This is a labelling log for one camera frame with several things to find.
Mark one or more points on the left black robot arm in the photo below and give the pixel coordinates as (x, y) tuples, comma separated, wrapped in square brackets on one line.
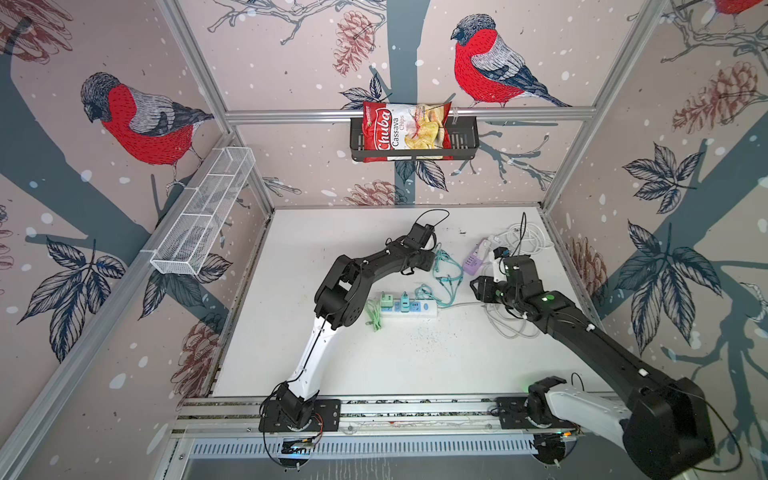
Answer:
[(339, 302)]

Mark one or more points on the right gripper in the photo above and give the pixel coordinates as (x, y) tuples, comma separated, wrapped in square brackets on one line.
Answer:
[(483, 284)]

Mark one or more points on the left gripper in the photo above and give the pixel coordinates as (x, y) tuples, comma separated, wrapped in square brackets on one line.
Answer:
[(429, 262)]

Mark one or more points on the black wall basket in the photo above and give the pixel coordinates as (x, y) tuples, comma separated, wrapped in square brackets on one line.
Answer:
[(462, 132)]

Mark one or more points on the white wire wall basket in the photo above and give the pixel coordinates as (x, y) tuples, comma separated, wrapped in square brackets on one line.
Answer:
[(186, 246)]

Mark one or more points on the teal charger adapter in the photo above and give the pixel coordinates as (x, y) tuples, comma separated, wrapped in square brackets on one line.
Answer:
[(405, 302)]

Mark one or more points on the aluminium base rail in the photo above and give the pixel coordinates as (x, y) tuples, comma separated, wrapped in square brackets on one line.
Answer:
[(376, 427)]

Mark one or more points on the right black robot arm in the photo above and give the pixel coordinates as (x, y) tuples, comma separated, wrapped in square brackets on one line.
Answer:
[(661, 423)]

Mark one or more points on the white blue power strip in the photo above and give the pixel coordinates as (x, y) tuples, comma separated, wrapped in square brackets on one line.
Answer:
[(415, 309)]

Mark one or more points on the red cassava chips bag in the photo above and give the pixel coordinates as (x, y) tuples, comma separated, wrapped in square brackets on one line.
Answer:
[(391, 127)]

